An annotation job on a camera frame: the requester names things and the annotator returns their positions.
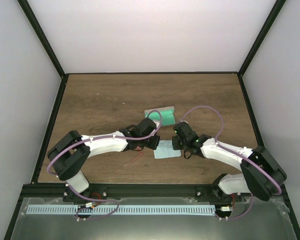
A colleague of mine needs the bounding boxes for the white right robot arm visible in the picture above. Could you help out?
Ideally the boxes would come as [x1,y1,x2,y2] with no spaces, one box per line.
[172,121,287,202]

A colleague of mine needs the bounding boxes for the light blue slotted cable duct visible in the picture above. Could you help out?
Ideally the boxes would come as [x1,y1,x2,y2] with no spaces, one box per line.
[26,204,216,216]

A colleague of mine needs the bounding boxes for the black aluminium frame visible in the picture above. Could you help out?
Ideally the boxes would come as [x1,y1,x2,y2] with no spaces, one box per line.
[4,0,285,240]

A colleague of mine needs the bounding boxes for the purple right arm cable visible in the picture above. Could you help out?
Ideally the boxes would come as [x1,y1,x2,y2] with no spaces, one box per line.
[178,105,283,221]

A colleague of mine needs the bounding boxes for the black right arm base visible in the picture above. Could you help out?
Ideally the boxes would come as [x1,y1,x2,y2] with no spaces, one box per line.
[195,173,242,205]

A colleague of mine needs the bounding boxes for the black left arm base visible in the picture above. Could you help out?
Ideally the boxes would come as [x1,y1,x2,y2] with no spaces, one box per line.
[64,183,107,203]

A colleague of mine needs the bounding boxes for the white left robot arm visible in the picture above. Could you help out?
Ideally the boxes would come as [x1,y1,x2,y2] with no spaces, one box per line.
[46,117,162,202]

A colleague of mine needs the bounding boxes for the red transparent sunglasses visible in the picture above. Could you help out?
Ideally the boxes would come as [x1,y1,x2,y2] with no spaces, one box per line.
[122,147,144,168]

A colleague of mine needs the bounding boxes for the light blue cleaning cloth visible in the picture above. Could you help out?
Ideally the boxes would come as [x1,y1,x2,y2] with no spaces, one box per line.
[153,140,181,159]

